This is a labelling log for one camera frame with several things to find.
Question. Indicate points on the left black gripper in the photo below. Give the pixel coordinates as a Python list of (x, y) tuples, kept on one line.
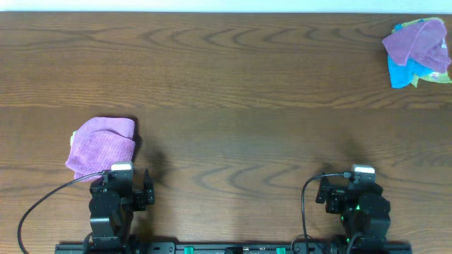
[(140, 197)]

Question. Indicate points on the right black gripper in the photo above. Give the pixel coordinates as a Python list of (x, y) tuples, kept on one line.
[(336, 195)]

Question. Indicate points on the purple microfiber cloth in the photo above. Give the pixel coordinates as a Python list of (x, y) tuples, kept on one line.
[(423, 41)]

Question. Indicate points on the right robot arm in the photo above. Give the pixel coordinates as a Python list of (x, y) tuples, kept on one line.
[(364, 213)]

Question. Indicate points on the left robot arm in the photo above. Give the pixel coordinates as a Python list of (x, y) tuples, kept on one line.
[(113, 203)]

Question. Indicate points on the folded purple cloth stack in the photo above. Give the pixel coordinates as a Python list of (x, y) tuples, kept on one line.
[(99, 143)]

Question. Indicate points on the green cloth under stack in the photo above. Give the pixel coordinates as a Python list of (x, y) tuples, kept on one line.
[(73, 138)]

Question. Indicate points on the blue microfiber cloth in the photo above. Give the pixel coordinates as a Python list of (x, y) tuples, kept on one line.
[(403, 69)]

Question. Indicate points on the yellow-green microfiber cloth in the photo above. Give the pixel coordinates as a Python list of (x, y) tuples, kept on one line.
[(434, 77)]

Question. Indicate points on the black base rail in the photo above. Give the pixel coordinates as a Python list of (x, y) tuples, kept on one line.
[(316, 247)]

